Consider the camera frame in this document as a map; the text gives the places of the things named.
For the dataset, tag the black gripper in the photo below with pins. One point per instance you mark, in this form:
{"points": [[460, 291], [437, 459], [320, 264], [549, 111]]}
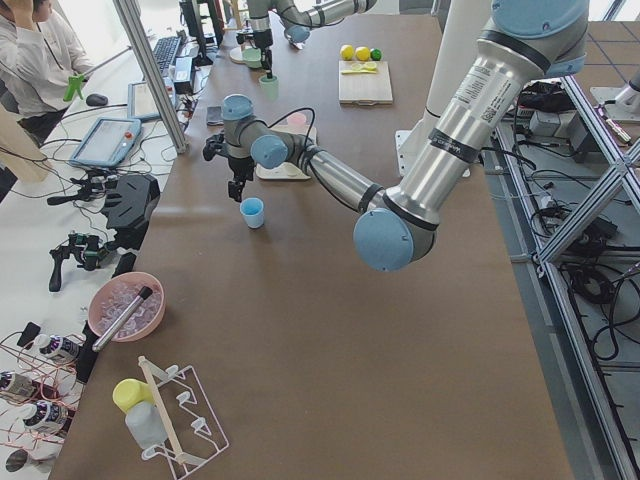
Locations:
{"points": [[265, 51], [239, 167]]}

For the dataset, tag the blue cup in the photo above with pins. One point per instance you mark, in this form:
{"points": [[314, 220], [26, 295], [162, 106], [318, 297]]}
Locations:
{"points": [[252, 211]]}

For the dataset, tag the green cup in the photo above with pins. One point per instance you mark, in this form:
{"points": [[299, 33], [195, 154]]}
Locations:
{"points": [[269, 86]]}

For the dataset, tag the pink cup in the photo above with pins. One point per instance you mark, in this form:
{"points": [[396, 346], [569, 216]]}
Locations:
{"points": [[296, 119]]}

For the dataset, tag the cream cup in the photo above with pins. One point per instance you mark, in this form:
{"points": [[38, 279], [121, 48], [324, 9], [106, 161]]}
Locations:
{"points": [[295, 174]]}

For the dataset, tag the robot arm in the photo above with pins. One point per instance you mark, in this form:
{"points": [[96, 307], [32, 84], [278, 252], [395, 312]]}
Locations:
{"points": [[298, 24], [493, 48]]}

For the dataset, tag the cream rabbit tray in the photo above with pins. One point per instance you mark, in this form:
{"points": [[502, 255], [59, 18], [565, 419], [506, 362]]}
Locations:
{"points": [[278, 173]]}

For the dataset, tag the green bowl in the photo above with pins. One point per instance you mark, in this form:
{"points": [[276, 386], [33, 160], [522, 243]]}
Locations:
{"points": [[251, 57]]}

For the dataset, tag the wooden mug tree stand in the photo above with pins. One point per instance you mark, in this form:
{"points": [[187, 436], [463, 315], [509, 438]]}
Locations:
{"points": [[236, 20]]}

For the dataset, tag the grey folded cloth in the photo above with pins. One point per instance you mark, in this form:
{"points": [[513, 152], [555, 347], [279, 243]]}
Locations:
{"points": [[214, 116]]}

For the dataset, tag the yellow lemon outer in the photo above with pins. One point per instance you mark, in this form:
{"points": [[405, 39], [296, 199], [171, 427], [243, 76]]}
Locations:
{"points": [[347, 52]]}

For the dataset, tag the black monitor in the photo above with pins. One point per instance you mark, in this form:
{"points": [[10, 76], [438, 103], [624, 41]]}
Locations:
{"points": [[191, 13]]}

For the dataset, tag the yellow plastic knife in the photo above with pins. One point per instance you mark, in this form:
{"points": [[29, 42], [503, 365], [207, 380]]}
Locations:
{"points": [[357, 72]]}

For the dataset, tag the yellow lemon near board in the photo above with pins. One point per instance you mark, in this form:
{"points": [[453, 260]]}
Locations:
{"points": [[362, 53]]}

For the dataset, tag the wooden cutting board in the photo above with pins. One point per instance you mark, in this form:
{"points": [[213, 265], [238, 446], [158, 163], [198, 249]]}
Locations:
{"points": [[365, 90]]}

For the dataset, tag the black keyboard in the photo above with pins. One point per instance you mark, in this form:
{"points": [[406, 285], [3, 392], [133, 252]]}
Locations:
{"points": [[165, 51]]}

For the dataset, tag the blue teach pendant far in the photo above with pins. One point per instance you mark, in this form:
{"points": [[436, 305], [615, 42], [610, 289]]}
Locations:
{"points": [[140, 103]]}

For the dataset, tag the blue teach pendant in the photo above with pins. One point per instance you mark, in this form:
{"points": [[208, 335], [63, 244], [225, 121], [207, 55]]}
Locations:
{"points": [[107, 143], [140, 103]]}

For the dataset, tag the blue teach pendant near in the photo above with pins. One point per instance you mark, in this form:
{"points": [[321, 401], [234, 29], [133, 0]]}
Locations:
{"points": [[107, 143]]}

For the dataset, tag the metal muddler tube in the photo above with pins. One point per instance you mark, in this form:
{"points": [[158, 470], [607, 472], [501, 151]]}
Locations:
{"points": [[120, 320]]}

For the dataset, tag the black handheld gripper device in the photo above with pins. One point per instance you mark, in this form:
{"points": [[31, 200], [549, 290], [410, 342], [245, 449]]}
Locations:
{"points": [[88, 250]]}

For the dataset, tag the pink bowl with ice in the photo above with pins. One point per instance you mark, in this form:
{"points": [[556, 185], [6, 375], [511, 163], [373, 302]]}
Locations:
{"points": [[119, 293]]}

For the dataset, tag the computer mouse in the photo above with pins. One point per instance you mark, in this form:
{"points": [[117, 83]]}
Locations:
{"points": [[96, 100]]}

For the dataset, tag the yellow cup on rack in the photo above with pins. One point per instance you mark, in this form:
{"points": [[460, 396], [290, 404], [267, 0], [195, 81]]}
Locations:
{"points": [[129, 392]]}

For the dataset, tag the person in white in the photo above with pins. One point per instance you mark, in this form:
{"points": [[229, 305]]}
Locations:
{"points": [[39, 53]]}

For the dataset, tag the clear cup on rack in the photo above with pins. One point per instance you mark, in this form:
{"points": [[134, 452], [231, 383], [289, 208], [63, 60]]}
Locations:
{"points": [[145, 425]]}

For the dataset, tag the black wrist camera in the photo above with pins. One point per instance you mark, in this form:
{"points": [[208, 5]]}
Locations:
{"points": [[245, 36], [215, 145]]}

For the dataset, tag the aluminium frame post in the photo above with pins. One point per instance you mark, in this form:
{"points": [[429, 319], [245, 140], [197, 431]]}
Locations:
{"points": [[129, 15]]}

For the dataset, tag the white wire cup rack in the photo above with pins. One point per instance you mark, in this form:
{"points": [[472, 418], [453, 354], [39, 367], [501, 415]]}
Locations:
{"points": [[195, 435]]}

